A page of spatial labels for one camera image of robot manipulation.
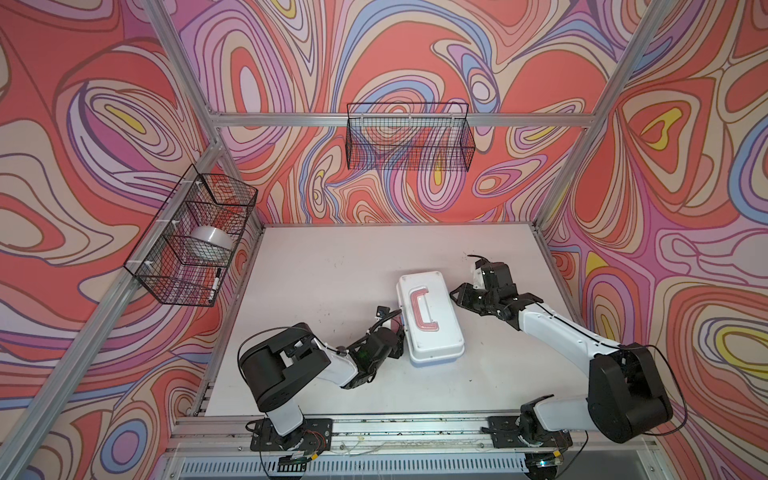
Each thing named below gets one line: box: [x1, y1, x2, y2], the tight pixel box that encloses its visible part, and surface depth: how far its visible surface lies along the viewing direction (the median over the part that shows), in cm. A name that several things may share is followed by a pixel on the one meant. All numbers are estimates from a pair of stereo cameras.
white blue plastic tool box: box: [396, 270, 466, 366], surface depth 83 cm
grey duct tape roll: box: [190, 225, 233, 250], surface depth 75 cm
